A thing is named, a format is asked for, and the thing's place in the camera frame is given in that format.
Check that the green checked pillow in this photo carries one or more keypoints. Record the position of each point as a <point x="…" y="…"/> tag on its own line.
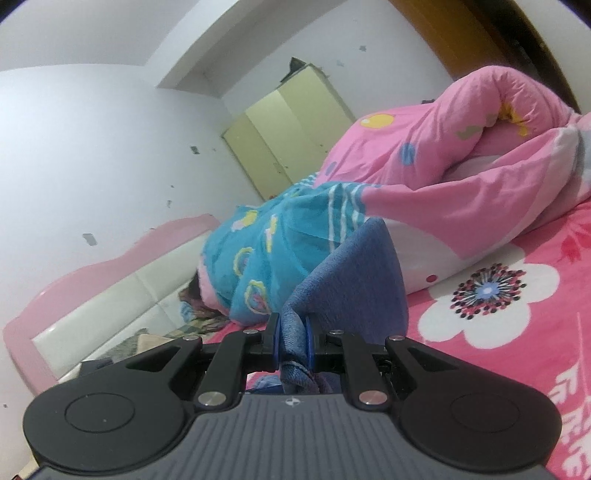
<point x="203" y="327"/>

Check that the blue and pink floral quilt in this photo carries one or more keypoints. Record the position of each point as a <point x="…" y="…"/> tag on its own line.
<point x="438" y="184"/>

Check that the blue jeans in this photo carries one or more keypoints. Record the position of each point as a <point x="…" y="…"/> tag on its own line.
<point x="360" y="286"/>

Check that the sleeping person head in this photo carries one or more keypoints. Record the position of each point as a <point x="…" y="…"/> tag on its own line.
<point x="194" y="297"/>

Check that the pink and white headboard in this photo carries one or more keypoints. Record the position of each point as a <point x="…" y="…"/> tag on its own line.
<point x="115" y="290"/>

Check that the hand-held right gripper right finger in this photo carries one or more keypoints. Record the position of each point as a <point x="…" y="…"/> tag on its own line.
<point x="311" y="346"/>

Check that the pink floral bed blanket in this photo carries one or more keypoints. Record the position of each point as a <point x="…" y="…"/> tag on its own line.
<point x="531" y="323"/>

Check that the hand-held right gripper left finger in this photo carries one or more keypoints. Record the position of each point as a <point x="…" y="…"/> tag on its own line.
<point x="273" y="341"/>

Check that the pale yellow wardrobe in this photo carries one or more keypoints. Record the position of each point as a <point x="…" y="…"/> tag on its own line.
<point x="286" y="134"/>

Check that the wooden door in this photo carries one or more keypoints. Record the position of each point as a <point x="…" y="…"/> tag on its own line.
<point x="461" y="37"/>

